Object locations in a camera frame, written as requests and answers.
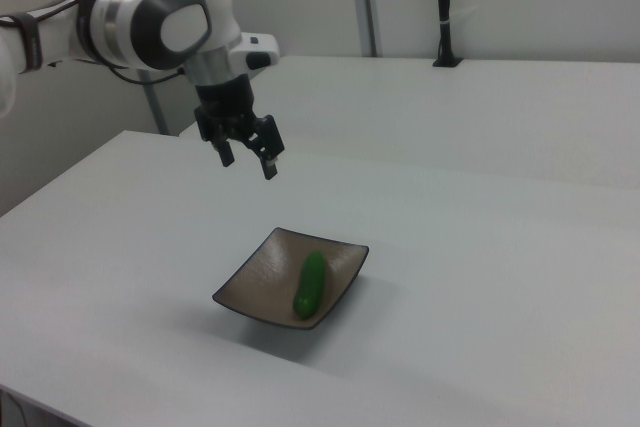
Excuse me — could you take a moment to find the green cucumber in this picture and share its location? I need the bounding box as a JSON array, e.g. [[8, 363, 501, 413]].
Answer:
[[292, 251, 328, 320]]

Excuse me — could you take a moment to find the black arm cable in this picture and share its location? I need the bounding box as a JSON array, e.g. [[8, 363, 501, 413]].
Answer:
[[0, 0, 189, 86]]

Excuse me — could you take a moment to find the square brown ceramic plate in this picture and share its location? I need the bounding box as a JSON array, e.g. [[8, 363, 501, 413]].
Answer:
[[212, 226, 370, 331]]

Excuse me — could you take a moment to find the black velcro strap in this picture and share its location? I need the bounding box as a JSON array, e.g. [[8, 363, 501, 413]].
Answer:
[[9, 12, 46, 76]]

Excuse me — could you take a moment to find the black cable conduit pole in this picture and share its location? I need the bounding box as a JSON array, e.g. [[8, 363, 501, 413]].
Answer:
[[432, 0, 463, 69]]

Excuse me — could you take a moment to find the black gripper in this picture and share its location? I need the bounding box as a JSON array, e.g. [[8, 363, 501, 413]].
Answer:
[[193, 73, 287, 181]]

